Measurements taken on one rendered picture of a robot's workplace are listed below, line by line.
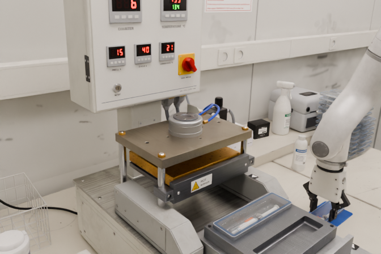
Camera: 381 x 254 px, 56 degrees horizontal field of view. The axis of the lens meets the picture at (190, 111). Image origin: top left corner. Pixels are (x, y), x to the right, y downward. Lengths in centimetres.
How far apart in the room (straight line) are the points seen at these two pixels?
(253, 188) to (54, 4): 81
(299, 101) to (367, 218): 68
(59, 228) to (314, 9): 170
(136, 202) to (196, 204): 18
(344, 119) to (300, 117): 80
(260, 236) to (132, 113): 44
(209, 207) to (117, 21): 48
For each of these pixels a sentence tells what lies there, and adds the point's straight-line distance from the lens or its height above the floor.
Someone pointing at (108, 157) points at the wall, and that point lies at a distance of 143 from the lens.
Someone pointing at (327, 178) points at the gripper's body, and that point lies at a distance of 116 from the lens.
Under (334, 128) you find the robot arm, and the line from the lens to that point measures 101.
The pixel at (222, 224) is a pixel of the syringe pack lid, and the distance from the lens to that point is 72.
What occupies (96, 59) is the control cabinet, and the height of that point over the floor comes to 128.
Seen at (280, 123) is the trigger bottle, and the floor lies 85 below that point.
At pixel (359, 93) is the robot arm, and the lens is 104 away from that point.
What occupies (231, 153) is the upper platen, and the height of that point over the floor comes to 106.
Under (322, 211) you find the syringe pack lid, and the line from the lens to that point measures 126.
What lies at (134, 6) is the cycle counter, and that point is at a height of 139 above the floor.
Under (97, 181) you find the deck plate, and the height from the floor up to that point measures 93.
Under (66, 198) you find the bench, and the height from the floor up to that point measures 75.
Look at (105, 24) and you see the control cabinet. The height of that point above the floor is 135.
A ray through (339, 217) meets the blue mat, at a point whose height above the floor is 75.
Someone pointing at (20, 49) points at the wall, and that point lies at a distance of 122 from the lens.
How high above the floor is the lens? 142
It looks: 18 degrees down
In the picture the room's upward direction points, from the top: 2 degrees clockwise
